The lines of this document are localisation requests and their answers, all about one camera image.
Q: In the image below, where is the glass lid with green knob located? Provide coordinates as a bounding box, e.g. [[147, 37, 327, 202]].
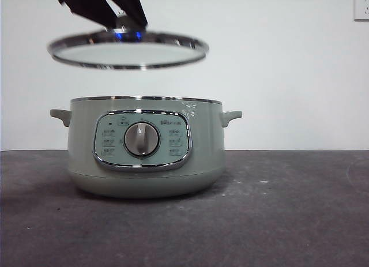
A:
[[47, 14, 210, 70]]

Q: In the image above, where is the pale green electric pot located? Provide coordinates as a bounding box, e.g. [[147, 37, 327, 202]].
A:
[[50, 96, 243, 199]]

